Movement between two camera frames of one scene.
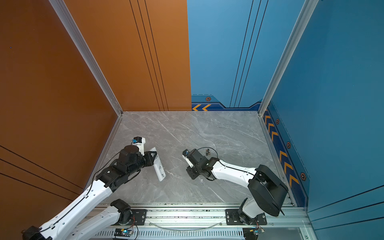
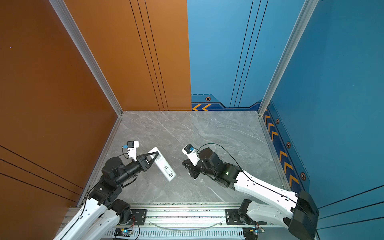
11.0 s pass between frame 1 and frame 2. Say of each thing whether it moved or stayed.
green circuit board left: stayed
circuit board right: stayed
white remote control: moved
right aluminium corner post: stayed
